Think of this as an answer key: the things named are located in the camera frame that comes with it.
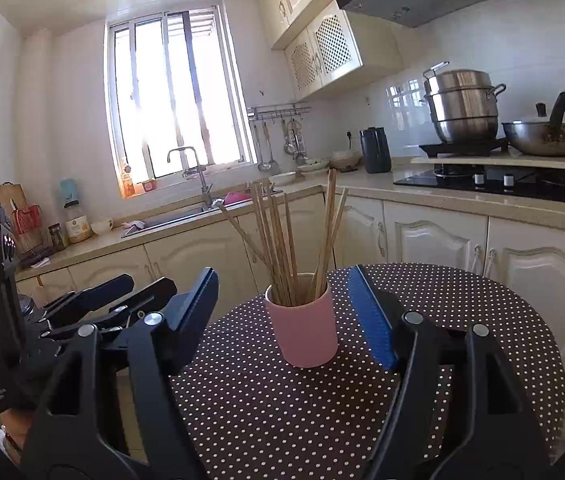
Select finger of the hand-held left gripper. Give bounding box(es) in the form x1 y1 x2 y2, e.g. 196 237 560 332
42 277 177 343
40 274 134 323

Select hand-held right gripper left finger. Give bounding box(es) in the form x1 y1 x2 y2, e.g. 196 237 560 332
20 266 220 480

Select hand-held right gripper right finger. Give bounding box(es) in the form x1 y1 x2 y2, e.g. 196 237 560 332
347 265 551 480

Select pink cup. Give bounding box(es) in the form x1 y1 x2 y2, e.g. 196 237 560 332
264 273 339 368

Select bunch of chopsticks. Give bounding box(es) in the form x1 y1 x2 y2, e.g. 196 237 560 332
218 169 349 307

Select hanging steel utensils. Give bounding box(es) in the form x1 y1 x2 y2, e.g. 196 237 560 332
282 119 308 163

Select large jar with yellow label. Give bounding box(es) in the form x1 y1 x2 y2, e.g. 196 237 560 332
64 200 94 244

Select steel kitchen sink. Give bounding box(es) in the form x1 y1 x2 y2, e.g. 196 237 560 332
121 200 243 238

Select cream lower cabinets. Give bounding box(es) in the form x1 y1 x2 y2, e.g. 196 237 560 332
15 187 565 391

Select wooden cutting board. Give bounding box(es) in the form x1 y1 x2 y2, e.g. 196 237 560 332
0 182 30 241

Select orange bottle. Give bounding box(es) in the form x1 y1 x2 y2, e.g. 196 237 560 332
120 162 136 200

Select steel sink faucet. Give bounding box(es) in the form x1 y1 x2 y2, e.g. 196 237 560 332
166 146 213 207

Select black glass gas stove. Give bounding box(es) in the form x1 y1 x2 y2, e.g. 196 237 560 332
393 162 565 208

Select hanging steel ladle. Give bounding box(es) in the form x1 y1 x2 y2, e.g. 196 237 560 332
255 121 270 172

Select dark electric kettle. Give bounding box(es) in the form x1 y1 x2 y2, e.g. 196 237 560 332
359 126 392 174

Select barred kitchen window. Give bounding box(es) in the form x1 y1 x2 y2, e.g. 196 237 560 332
104 5 258 200

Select black induction cooker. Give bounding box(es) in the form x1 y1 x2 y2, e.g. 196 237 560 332
419 137 509 157

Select light stone board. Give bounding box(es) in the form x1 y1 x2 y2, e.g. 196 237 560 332
410 152 565 173

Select stainless steel steamer pot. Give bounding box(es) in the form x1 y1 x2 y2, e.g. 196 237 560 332
421 61 507 145

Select cream lattice door cabinet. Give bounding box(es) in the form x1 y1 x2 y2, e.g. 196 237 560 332
284 0 406 102

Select red wire rack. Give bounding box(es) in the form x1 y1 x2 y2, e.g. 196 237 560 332
12 205 43 253

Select steel wall utensil rack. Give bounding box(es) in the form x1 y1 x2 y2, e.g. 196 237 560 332
246 102 312 122

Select steel wok with black handle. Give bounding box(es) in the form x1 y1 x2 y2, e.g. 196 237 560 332
501 91 565 157

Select cream upper wall cabinets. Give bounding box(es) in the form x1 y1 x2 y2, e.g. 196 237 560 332
256 0 363 51

